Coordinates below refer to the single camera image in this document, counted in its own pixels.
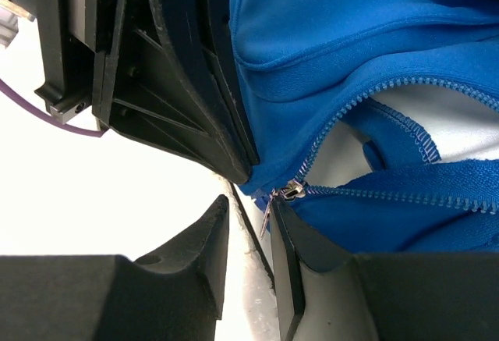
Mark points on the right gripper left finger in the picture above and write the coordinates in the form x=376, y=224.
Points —
x=175, y=292

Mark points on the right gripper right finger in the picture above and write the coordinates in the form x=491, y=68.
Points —
x=326, y=293

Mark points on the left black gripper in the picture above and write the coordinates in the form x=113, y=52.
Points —
x=140, y=88

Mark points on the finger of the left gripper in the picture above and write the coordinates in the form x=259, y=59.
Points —
x=221, y=135

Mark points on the blue zip jacket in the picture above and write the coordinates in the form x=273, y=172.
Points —
x=376, y=120

